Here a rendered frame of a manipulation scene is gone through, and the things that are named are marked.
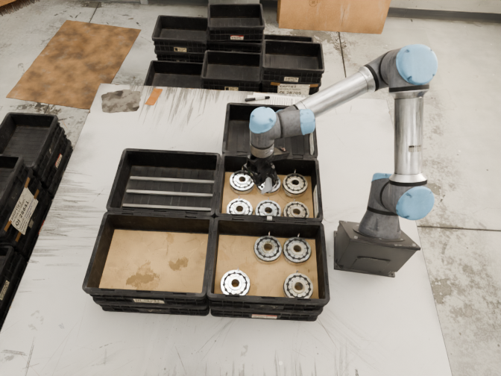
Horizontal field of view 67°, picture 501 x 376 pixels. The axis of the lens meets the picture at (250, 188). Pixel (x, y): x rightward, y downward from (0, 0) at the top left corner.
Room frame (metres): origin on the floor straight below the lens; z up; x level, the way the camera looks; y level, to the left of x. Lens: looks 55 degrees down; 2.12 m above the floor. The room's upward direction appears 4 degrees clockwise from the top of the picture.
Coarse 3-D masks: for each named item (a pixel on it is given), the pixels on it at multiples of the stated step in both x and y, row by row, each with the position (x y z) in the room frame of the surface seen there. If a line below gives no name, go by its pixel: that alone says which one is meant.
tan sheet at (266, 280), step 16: (224, 240) 0.64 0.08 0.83; (240, 240) 0.64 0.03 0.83; (224, 256) 0.57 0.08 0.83; (240, 256) 0.58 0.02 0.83; (224, 272) 0.51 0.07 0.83; (256, 272) 0.52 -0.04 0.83; (272, 272) 0.52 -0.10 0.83; (288, 272) 0.53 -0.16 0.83; (304, 272) 0.53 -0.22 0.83; (256, 288) 0.46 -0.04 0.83; (272, 288) 0.46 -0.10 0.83
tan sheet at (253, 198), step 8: (280, 176) 0.96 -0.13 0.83; (304, 176) 0.96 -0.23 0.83; (224, 184) 0.90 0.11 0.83; (224, 192) 0.85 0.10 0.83; (232, 192) 0.86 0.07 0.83; (256, 192) 0.86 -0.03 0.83; (280, 192) 0.87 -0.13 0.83; (224, 200) 0.82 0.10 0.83; (232, 200) 0.82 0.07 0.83; (248, 200) 0.83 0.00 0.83; (256, 200) 0.83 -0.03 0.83; (264, 200) 0.83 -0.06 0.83; (272, 200) 0.83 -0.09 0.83; (280, 200) 0.84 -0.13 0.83; (288, 200) 0.84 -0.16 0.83; (296, 200) 0.84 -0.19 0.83; (304, 200) 0.84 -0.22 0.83; (224, 208) 0.78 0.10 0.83; (280, 208) 0.80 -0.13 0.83; (312, 208) 0.81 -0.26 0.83; (312, 216) 0.77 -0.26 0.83
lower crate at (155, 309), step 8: (104, 304) 0.38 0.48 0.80; (112, 304) 0.38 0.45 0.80; (120, 304) 0.38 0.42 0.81; (128, 304) 0.38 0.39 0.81; (136, 304) 0.38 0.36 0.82; (144, 304) 0.38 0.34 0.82; (152, 304) 0.38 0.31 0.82; (208, 304) 0.40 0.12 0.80; (128, 312) 0.38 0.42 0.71; (136, 312) 0.38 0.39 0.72; (144, 312) 0.39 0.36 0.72; (152, 312) 0.39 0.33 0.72; (160, 312) 0.39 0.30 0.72; (168, 312) 0.39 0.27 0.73; (176, 312) 0.39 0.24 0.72; (184, 312) 0.39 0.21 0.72; (192, 312) 0.39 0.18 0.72; (200, 312) 0.39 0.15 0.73; (208, 312) 0.40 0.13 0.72
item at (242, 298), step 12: (216, 228) 0.63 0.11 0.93; (324, 240) 0.61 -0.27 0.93; (324, 252) 0.57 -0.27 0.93; (324, 264) 0.52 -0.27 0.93; (324, 276) 0.48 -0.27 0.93; (324, 288) 0.44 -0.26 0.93; (216, 300) 0.38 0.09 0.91; (228, 300) 0.38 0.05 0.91; (240, 300) 0.39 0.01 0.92; (252, 300) 0.39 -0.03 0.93; (264, 300) 0.39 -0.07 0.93; (276, 300) 0.39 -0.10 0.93; (288, 300) 0.39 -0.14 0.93; (300, 300) 0.39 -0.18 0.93; (312, 300) 0.40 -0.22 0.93; (324, 300) 0.40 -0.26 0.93
